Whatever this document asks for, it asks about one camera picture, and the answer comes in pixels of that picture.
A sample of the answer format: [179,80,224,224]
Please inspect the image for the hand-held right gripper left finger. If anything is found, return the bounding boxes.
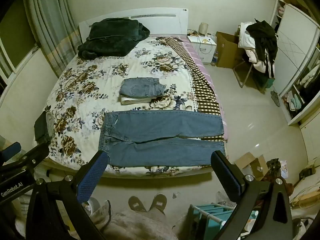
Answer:
[25,150,110,240]

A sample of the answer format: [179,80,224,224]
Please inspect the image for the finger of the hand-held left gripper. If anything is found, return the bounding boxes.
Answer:
[0,144,49,173]
[0,142,22,161]

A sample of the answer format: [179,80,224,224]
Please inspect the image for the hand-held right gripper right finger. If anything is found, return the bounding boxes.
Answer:
[211,151,293,240]

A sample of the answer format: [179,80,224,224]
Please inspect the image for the blue denim pants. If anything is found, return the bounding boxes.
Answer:
[99,111,227,168]

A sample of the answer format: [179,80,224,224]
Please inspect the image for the folded cream pants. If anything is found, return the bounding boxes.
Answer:
[120,94,155,105]

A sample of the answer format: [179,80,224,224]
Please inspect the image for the small open cardboard box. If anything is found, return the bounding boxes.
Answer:
[235,152,268,180]

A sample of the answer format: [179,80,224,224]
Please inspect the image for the teal storage rack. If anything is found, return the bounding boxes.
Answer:
[189,203,258,240]

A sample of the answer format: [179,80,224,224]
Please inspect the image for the dark patterned cloth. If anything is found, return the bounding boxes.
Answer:
[265,158,292,193]

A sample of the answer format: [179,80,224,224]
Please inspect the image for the person's left slipper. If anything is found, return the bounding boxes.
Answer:
[128,196,147,213]

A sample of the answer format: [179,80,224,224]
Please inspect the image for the person's slipper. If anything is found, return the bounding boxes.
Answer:
[150,193,167,214]
[128,196,147,213]

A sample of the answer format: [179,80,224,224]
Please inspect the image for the person's legs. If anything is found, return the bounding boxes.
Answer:
[110,209,178,240]

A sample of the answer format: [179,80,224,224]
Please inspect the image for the person's right slipper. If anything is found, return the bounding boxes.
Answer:
[150,193,167,214]

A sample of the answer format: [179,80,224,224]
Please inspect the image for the brown checked blanket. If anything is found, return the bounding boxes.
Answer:
[157,37,224,140]

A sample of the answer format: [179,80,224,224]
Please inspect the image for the grey slipper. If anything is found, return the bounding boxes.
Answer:
[271,90,282,107]

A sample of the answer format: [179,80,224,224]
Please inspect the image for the floral fleece blanket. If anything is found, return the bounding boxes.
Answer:
[41,34,200,178]

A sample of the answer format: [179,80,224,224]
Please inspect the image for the teal folded cloth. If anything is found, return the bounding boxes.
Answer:
[287,95,304,111]

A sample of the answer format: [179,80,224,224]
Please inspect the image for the white framed window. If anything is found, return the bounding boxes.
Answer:
[0,0,40,82]

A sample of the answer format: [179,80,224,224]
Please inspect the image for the metal folding chair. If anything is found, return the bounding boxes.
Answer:
[234,57,265,88]

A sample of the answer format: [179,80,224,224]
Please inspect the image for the grey green curtain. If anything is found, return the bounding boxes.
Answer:
[24,0,80,78]

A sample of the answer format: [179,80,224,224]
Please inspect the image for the large cardboard box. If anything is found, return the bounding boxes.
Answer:
[215,31,247,68]

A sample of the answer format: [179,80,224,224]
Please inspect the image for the white nightstand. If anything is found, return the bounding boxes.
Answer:
[187,34,217,64]

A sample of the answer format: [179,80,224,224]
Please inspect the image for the white clothing pile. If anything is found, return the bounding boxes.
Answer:
[237,22,265,73]

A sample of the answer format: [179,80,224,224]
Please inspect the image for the dark green plush blanket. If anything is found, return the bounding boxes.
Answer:
[77,17,150,58]

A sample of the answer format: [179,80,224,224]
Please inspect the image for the white wardrobe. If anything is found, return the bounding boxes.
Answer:
[270,0,320,125]

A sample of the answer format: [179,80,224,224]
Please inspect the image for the black clothing pile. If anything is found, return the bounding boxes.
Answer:
[246,19,278,78]

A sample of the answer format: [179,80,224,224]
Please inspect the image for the white bed headboard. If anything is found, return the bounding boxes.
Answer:
[79,7,189,43]

